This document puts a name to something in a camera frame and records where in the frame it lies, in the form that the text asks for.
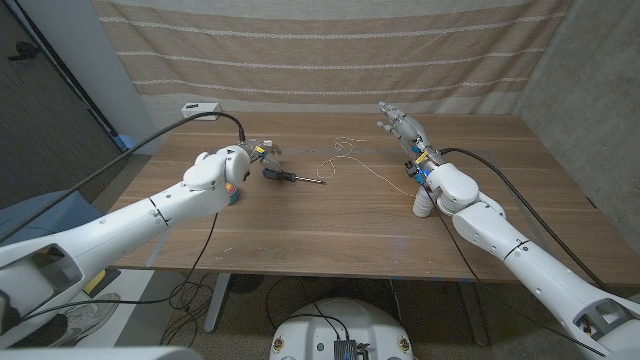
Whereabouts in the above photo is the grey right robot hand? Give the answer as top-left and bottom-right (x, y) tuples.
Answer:
(375, 101), (446, 170)

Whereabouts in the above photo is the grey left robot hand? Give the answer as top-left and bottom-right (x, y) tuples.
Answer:
(244, 138), (284, 174)

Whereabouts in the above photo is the black handled screwdriver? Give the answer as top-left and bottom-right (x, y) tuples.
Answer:
(262, 167), (326, 185)

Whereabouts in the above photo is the white string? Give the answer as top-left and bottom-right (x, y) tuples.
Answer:
(316, 137), (417, 199)

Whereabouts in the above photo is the white string spool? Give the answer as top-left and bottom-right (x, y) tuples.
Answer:
(412, 184), (436, 219)

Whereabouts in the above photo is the white power strip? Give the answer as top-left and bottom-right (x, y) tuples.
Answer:
(180, 102), (223, 122)

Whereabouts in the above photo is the beige striped backdrop cloth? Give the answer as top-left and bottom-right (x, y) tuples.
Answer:
(91, 0), (574, 115)

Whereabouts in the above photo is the black round floor object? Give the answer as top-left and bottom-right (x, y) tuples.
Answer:
(229, 273), (265, 295)

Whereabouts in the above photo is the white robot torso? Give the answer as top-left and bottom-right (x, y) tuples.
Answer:
(269, 297), (415, 360)

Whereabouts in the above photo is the yellow floor pad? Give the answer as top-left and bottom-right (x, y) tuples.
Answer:
(82, 269), (107, 296)

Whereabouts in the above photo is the white sneaker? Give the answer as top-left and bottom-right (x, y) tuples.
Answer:
(47, 292), (122, 347)

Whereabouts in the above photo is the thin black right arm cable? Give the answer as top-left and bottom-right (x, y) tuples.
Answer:
(422, 185), (609, 359)

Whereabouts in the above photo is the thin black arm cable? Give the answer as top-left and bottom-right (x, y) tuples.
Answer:
(422, 185), (609, 359)
(19, 212), (220, 321)

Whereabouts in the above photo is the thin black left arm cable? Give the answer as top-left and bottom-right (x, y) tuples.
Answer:
(19, 212), (220, 321)

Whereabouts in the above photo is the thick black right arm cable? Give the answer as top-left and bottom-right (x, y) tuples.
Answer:
(439, 147), (609, 291)

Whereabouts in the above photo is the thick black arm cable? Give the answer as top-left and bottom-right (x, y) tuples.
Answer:
(439, 147), (609, 291)
(0, 110), (247, 246)

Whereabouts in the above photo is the black door frame strip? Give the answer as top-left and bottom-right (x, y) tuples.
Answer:
(9, 0), (120, 137)

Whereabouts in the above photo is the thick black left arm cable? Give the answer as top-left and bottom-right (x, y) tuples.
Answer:
(0, 110), (247, 246)

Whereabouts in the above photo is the black torso cable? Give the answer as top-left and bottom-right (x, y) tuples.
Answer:
(264, 274), (351, 344)

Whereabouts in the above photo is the black door handle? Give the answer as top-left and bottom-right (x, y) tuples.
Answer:
(7, 41), (42, 62)

